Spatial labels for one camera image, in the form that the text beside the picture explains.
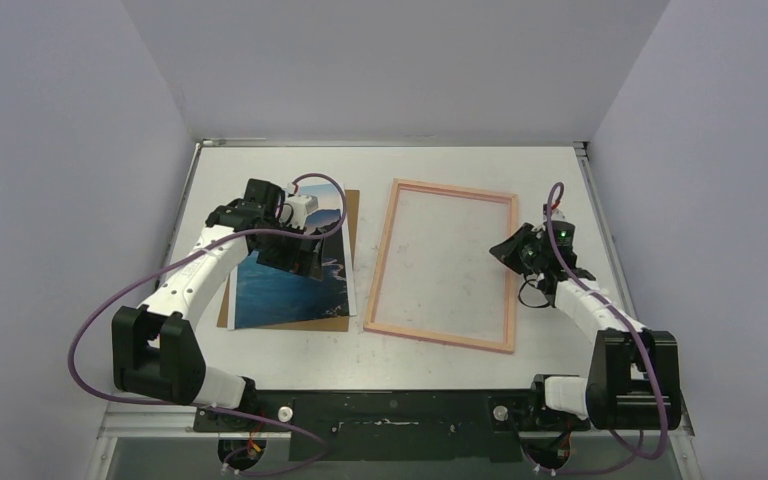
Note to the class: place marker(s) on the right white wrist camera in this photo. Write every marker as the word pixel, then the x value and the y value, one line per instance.
pixel 552 214

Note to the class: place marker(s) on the seascape photo print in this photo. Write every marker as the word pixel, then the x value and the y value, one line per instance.
pixel 278 298

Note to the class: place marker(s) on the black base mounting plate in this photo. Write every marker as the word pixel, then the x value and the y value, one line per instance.
pixel 506 448

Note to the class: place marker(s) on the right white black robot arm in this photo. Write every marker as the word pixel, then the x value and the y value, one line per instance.
pixel 633 381

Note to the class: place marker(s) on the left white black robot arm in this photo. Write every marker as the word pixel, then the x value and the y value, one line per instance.
pixel 155 351

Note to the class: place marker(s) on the aluminium front rail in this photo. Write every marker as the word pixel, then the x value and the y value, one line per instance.
pixel 145 414

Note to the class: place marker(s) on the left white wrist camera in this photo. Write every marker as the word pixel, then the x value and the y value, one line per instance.
pixel 297 209

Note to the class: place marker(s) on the brown cardboard backing board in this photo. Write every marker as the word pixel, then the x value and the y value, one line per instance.
pixel 351 218

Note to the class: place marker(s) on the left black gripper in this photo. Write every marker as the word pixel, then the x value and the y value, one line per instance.
pixel 300 262

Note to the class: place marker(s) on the clear acrylic sheet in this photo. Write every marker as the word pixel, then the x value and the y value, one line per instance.
pixel 439 275

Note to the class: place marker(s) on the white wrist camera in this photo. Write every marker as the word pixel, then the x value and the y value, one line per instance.
pixel 297 209
pixel 552 214

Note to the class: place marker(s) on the pink wooden picture frame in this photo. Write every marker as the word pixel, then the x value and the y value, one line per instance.
pixel 507 346

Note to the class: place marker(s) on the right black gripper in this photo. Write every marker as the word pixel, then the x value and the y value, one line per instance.
pixel 519 249

